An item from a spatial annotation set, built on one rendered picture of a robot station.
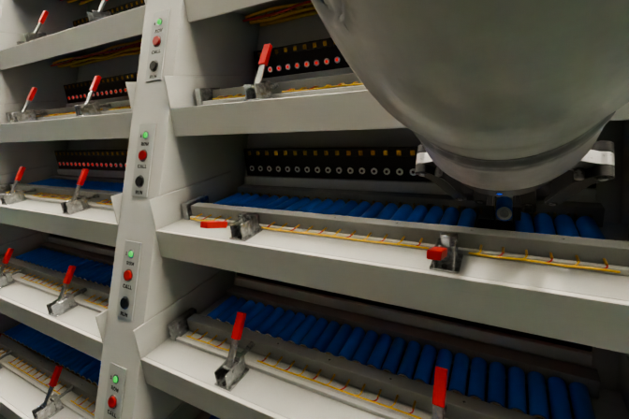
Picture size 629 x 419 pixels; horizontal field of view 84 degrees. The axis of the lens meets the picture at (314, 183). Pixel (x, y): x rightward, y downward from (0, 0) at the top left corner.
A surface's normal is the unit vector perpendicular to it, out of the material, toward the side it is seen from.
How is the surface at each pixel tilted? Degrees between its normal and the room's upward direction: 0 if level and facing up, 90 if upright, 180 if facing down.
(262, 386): 21
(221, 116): 111
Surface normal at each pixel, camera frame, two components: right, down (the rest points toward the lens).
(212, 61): 0.88, 0.04
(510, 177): -0.05, 0.96
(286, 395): -0.09, -0.96
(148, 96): -0.47, -0.11
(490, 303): -0.47, 0.26
